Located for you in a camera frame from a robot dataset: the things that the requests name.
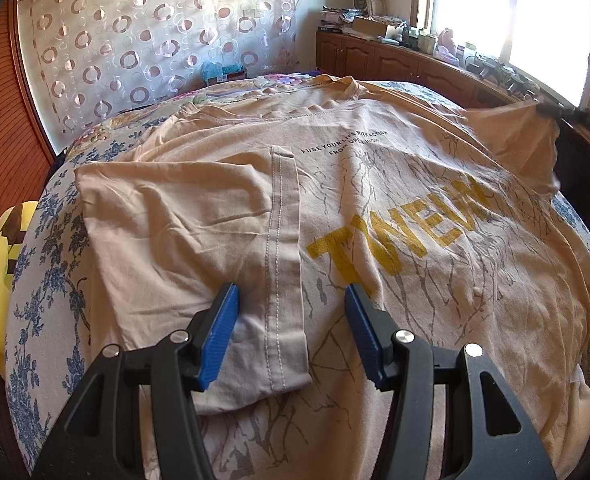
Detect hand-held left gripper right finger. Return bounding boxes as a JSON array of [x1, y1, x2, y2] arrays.
[[344, 283, 558, 480]]

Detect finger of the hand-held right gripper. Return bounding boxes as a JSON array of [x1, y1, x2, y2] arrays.
[[537, 101, 590, 133]]

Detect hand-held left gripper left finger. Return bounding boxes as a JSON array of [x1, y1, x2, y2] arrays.
[[32, 283, 240, 480]]

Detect beige printed t-shirt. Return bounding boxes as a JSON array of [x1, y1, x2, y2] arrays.
[[75, 75, 590, 480]]

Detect window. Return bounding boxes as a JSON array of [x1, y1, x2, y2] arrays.
[[415, 0, 590, 106]]

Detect pink plastic bag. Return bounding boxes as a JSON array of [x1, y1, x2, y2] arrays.
[[436, 29, 460, 62]]

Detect blue floral bedsheet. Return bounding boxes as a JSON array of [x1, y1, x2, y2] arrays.
[[2, 72, 590, 480]]

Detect wooden cabinet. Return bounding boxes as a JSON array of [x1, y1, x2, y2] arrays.
[[316, 29, 540, 111]]

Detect cardboard box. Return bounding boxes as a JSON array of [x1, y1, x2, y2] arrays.
[[352, 16, 391, 38]]

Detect teal tissue pack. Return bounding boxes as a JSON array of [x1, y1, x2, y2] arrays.
[[202, 62, 248, 86]]

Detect circle-patterned sheer curtain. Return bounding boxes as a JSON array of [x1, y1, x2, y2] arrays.
[[18, 0, 311, 148]]

